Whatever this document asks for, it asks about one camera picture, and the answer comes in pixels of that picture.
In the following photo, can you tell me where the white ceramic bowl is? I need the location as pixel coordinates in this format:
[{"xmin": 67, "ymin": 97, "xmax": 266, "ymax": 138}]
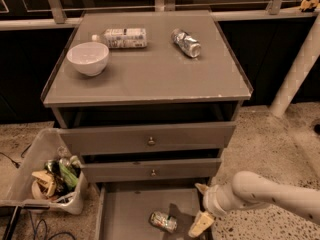
[{"xmin": 67, "ymin": 42, "xmax": 109, "ymax": 76}]

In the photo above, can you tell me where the grey drawer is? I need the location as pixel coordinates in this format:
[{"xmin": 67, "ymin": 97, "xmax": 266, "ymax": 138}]
[
  {"xmin": 61, "ymin": 122, "xmax": 235, "ymax": 155},
  {"xmin": 81, "ymin": 158, "xmax": 221, "ymax": 183},
  {"xmin": 94, "ymin": 182, "xmax": 214, "ymax": 240}
]

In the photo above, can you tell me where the brass top drawer knob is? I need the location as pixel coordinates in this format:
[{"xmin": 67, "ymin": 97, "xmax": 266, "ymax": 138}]
[{"xmin": 147, "ymin": 136, "xmax": 156, "ymax": 146}]

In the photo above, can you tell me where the bottom grey drawer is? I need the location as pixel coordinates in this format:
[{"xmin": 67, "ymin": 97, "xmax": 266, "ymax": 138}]
[{"xmin": 94, "ymin": 182, "xmax": 214, "ymax": 240}]

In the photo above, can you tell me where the metal railing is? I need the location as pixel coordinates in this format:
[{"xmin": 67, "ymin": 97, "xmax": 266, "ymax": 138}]
[{"xmin": 0, "ymin": 0, "xmax": 319, "ymax": 31}]

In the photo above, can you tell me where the middle grey drawer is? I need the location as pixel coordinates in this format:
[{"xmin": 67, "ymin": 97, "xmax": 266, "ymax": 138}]
[{"xmin": 81, "ymin": 158, "xmax": 221, "ymax": 183}]

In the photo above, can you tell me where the top grey drawer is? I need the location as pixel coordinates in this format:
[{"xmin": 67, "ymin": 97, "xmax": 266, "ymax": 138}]
[{"xmin": 61, "ymin": 122, "xmax": 235, "ymax": 155}]

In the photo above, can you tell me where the green bag in bin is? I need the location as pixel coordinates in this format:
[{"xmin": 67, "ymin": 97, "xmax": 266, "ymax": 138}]
[{"xmin": 59, "ymin": 163, "xmax": 78, "ymax": 191}]

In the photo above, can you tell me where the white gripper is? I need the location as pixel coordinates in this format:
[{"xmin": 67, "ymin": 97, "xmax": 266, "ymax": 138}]
[{"xmin": 188, "ymin": 183, "xmax": 231, "ymax": 238}]

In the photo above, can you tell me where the grey drawer cabinet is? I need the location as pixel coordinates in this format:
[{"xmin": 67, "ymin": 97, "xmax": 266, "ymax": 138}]
[{"xmin": 40, "ymin": 10, "xmax": 254, "ymax": 240}]

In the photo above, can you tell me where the white labelled plastic bottle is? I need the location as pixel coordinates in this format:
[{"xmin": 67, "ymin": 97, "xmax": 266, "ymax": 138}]
[{"xmin": 91, "ymin": 28, "xmax": 147, "ymax": 49}]

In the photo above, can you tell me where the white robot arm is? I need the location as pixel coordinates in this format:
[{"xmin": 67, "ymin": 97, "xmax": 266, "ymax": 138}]
[{"xmin": 188, "ymin": 15, "xmax": 320, "ymax": 238}]

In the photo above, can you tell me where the blue cable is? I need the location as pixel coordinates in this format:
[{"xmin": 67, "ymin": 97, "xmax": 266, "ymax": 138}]
[{"xmin": 27, "ymin": 210, "xmax": 78, "ymax": 240}]

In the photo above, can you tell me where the black cable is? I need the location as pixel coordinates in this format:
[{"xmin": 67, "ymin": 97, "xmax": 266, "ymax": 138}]
[{"xmin": 0, "ymin": 143, "xmax": 32, "ymax": 169}]

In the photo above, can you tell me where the silver crushed can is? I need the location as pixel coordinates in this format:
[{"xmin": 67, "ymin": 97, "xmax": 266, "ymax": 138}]
[{"xmin": 171, "ymin": 28, "xmax": 201, "ymax": 58}]

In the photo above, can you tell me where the clear plastic bin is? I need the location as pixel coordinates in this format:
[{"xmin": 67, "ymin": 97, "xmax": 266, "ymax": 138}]
[{"xmin": 0, "ymin": 128, "xmax": 87, "ymax": 215}]

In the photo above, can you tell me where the green 7up can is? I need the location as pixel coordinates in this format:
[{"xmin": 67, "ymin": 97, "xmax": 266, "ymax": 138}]
[{"xmin": 149, "ymin": 211, "xmax": 178, "ymax": 233}]

